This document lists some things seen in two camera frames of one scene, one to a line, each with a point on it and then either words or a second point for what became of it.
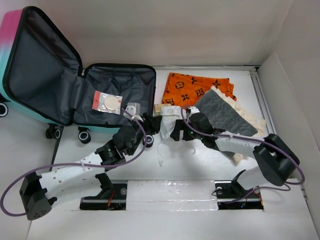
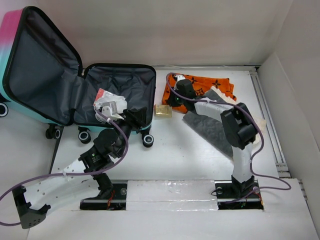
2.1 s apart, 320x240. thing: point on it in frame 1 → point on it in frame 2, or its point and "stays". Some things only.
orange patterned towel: (185, 90) stays
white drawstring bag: (169, 113) → (103, 96)
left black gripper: (151, 123) → (135, 118)
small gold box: (157, 108) stays
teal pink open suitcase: (42, 79) stays
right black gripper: (181, 124) → (171, 101)
